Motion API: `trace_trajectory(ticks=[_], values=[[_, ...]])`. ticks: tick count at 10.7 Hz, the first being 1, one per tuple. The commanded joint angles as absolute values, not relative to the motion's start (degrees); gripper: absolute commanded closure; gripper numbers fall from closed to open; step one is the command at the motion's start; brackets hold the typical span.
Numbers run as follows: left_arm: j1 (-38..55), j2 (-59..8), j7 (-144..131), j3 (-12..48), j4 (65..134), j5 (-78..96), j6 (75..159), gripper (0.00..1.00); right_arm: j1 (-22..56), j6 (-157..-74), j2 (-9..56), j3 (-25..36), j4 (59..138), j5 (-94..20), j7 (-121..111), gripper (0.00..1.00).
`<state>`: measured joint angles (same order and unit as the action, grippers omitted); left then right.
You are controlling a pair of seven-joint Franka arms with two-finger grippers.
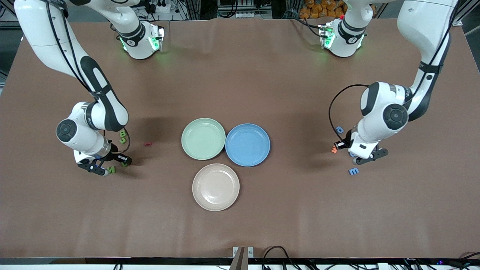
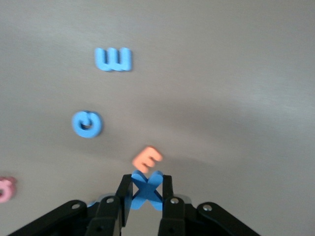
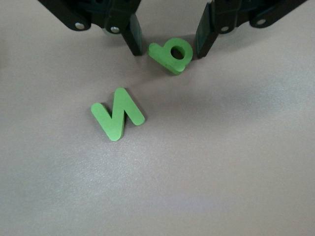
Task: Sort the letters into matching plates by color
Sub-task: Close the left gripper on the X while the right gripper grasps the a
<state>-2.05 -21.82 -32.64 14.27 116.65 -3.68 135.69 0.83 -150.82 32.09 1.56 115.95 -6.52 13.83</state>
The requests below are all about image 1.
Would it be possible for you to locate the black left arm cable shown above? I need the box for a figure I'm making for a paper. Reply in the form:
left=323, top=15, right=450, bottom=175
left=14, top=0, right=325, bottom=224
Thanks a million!
left=328, top=22, right=455, bottom=145

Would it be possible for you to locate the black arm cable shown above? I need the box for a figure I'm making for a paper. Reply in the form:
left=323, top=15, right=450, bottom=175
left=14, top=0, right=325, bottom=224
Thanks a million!
left=328, top=22, right=455, bottom=145
left=44, top=0, right=131, bottom=155

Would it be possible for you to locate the aluminium frame profile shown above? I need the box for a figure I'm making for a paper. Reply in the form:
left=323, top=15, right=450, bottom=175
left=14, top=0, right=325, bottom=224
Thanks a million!
left=452, top=0, right=480, bottom=27

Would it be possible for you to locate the white table edge rail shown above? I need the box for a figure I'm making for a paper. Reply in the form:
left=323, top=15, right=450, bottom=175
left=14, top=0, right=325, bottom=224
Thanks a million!
left=0, top=264, right=480, bottom=270

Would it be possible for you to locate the pile of orange objects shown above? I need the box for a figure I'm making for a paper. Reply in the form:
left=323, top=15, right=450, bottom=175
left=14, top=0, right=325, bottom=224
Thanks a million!
left=300, top=0, right=347, bottom=18

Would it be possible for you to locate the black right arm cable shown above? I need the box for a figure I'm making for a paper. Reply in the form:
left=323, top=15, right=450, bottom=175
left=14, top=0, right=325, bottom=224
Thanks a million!
left=44, top=0, right=131, bottom=155

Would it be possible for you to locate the white power strip with plugs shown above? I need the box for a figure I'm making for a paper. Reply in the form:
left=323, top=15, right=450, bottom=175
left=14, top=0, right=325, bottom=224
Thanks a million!
left=144, top=0, right=177, bottom=14

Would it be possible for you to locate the blue plate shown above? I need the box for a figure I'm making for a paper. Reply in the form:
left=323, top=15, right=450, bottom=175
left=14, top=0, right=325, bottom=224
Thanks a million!
left=225, top=123, right=271, bottom=167

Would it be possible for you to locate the brown table cover sheet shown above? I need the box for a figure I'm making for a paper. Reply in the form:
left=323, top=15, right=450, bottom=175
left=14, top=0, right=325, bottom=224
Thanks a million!
left=0, top=18, right=480, bottom=259

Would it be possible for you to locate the black cable loop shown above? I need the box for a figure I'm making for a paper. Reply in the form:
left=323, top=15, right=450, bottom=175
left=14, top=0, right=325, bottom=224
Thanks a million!
left=262, top=246, right=300, bottom=270

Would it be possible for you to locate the light green plate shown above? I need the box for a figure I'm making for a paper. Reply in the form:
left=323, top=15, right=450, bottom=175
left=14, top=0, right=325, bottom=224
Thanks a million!
left=181, top=118, right=227, bottom=161

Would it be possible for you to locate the beige plate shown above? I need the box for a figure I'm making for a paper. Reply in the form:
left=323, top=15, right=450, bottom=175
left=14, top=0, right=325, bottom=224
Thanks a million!
left=192, top=163, right=240, bottom=212

